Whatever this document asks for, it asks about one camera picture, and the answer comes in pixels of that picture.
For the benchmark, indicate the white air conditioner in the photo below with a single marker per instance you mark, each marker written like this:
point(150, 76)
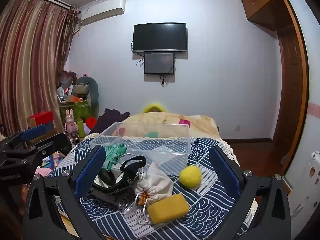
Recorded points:
point(102, 10)

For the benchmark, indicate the clear plastic storage box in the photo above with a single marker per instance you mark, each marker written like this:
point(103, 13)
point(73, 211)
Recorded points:
point(160, 152)

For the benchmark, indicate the pile of toys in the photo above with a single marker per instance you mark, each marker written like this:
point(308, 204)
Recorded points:
point(65, 85)

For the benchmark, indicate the blue white patterned tablecloth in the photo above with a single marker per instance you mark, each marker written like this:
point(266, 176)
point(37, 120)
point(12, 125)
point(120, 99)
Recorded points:
point(205, 205)

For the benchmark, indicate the grey mesh cloth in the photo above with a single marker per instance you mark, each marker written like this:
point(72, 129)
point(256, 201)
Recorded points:
point(110, 198)

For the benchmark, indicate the wall outlet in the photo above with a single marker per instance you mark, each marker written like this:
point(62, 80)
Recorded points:
point(237, 128)

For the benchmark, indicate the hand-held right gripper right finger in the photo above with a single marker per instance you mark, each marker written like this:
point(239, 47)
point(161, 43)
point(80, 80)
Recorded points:
point(222, 173)

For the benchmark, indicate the beige printed blanket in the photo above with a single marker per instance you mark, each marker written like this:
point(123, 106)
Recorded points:
point(200, 125)

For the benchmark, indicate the red box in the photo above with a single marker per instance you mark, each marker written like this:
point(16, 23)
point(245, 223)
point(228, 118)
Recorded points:
point(41, 117)

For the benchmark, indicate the green knit cloth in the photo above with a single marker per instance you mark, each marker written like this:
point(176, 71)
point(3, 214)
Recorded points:
point(113, 152)

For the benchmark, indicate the black wall television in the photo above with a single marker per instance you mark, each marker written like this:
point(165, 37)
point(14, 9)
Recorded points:
point(160, 37)

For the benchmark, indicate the grey green plush toy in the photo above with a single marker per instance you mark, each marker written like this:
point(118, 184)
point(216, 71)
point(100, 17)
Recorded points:
point(92, 90)

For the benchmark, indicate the striped red brown curtain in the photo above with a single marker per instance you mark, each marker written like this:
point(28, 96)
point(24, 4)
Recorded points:
point(30, 62)

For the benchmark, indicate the green bottle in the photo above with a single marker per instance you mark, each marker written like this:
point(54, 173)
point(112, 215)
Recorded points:
point(80, 128)

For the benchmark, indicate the yellow fluffy toy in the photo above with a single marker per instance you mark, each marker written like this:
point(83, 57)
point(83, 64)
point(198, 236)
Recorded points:
point(153, 107)

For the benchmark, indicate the yellow fuzzy ball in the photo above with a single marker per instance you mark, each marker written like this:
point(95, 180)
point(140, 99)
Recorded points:
point(190, 176)

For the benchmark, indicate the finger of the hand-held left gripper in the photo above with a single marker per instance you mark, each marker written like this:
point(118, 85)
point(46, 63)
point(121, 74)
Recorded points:
point(57, 143)
point(32, 132)

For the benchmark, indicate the green cardboard box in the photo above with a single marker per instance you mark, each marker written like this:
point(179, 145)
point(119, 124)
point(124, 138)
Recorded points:
point(80, 108)

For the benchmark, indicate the small black wall monitor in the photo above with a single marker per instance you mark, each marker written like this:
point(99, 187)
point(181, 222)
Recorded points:
point(158, 63)

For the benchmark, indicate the red bowl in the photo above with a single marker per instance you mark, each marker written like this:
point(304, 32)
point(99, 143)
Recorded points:
point(91, 122)

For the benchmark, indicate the pink rabbit toy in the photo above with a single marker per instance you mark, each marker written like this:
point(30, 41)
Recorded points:
point(71, 126)

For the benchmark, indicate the pink cloth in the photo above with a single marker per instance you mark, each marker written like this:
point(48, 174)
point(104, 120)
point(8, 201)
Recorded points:
point(43, 171)

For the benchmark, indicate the dark purple cloth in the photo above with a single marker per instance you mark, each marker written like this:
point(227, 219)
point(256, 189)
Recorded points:
point(107, 120)

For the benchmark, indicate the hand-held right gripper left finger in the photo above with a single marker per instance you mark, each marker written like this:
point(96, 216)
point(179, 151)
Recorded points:
point(87, 173)

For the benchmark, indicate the white sliding wardrobe door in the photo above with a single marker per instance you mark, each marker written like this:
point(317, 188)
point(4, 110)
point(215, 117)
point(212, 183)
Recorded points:
point(310, 60)

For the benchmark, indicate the yellow sponge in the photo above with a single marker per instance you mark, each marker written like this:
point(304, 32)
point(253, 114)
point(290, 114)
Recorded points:
point(167, 208)

